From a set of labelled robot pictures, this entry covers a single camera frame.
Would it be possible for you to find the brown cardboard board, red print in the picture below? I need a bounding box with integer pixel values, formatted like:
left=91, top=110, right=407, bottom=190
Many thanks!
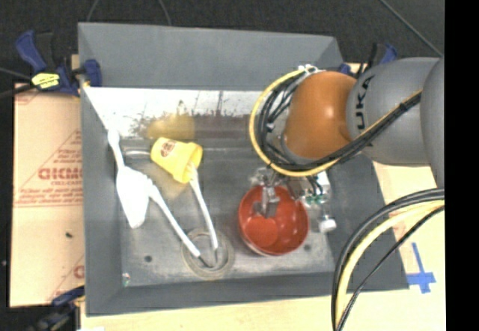
left=8, top=91, right=86, bottom=309

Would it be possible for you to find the beige tape ring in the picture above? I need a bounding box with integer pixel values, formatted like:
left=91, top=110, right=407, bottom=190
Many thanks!
left=180, top=228, right=236, bottom=280

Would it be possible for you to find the red plastic bowl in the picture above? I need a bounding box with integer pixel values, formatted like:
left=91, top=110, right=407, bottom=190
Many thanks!
left=237, top=184, right=311, bottom=257

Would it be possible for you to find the white plastic stick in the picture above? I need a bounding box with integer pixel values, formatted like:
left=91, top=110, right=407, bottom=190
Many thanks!
left=186, top=163, right=219, bottom=251
left=144, top=175, right=202, bottom=258

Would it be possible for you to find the white plastic spoon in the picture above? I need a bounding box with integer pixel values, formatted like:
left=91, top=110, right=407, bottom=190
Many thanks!
left=107, top=128, right=150, bottom=230

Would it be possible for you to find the grey metal bin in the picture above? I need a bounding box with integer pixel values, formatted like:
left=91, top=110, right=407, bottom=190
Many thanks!
left=77, top=22, right=409, bottom=316

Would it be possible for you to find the yellow plastic cup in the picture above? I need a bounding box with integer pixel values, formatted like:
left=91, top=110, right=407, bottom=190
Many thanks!
left=150, top=136, right=204, bottom=184

